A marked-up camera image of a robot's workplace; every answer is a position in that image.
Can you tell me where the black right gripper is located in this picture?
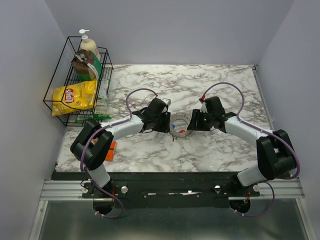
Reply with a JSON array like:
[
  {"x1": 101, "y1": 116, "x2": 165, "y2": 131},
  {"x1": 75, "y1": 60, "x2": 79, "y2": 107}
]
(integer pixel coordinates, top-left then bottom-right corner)
[{"x1": 186, "y1": 108, "x2": 215, "y2": 132}]

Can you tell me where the key with red tag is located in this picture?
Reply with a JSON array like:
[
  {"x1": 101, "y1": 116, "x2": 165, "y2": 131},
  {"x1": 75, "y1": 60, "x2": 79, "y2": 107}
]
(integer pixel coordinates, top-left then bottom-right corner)
[{"x1": 170, "y1": 129, "x2": 186, "y2": 142}]

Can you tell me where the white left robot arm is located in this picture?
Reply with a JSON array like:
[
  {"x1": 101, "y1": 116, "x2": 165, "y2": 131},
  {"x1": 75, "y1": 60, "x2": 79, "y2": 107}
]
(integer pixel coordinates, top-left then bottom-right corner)
[{"x1": 70, "y1": 97, "x2": 171, "y2": 198}]

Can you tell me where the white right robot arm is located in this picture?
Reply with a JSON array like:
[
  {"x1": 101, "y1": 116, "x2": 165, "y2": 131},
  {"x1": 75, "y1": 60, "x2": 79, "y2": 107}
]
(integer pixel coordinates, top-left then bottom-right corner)
[{"x1": 187, "y1": 96, "x2": 299, "y2": 196}]

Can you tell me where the green white packet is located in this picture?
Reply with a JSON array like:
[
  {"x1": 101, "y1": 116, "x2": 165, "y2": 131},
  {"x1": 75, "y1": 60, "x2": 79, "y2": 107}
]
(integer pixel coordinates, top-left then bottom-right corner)
[{"x1": 75, "y1": 79, "x2": 111, "y2": 123}]

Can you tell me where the orange razor package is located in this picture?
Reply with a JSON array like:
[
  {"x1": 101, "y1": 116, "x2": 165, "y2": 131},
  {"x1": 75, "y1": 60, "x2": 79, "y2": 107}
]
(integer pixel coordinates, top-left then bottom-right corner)
[{"x1": 105, "y1": 141, "x2": 117, "y2": 162}]

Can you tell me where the yellow Lays chips bag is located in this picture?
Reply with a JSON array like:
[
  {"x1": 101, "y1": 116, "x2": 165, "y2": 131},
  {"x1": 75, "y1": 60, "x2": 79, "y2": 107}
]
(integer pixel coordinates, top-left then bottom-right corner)
[{"x1": 52, "y1": 79, "x2": 98, "y2": 117}]

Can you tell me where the brown and green bag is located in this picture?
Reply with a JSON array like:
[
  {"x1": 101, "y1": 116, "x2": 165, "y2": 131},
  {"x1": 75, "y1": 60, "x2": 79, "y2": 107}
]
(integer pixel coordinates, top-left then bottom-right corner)
[{"x1": 71, "y1": 49, "x2": 102, "y2": 82}]

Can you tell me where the pump lotion bottle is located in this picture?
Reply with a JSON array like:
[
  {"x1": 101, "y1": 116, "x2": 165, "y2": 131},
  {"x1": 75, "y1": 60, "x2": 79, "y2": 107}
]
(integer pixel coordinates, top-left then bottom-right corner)
[{"x1": 79, "y1": 29, "x2": 101, "y2": 61}]

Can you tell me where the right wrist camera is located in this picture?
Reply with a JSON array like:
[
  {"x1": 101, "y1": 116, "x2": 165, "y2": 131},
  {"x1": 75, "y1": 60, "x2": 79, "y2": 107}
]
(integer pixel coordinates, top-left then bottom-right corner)
[{"x1": 199, "y1": 98, "x2": 208, "y2": 113}]

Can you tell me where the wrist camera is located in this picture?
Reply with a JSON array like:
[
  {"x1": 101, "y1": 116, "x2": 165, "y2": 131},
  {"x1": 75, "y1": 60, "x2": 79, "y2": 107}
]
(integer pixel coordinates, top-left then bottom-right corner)
[
  {"x1": 199, "y1": 98, "x2": 208, "y2": 113},
  {"x1": 162, "y1": 98, "x2": 172, "y2": 106}
]

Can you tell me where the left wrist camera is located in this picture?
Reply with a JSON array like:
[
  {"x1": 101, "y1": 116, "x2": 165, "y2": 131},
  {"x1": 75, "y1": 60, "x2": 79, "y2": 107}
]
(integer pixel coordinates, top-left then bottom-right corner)
[{"x1": 162, "y1": 98, "x2": 172, "y2": 106}]

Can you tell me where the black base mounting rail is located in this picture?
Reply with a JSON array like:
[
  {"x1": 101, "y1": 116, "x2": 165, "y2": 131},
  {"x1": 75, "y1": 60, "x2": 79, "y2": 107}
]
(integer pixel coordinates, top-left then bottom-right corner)
[{"x1": 82, "y1": 171, "x2": 261, "y2": 210}]

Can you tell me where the black wire basket rack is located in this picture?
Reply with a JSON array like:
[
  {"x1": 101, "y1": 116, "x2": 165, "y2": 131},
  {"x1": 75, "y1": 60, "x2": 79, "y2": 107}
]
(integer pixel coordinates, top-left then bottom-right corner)
[{"x1": 42, "y1": 36, "x2": 114, "y2": 127}]

